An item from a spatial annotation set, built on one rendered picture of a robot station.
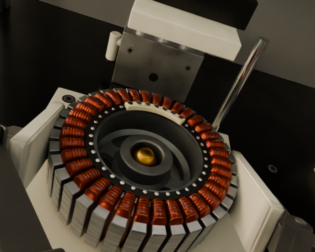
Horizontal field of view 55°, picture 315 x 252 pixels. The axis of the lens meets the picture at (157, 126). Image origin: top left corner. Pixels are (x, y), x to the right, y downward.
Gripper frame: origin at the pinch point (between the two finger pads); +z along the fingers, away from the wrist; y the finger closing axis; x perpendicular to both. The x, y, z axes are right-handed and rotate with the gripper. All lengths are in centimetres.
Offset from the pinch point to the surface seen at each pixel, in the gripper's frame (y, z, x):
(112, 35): -4.7, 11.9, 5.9
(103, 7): -7.6, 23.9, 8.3
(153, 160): 0.5, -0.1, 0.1
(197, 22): 0.5, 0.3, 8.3
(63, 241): -3.2, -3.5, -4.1
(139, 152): -0.5, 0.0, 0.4
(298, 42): 17.3, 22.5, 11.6
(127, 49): -3.1, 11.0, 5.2
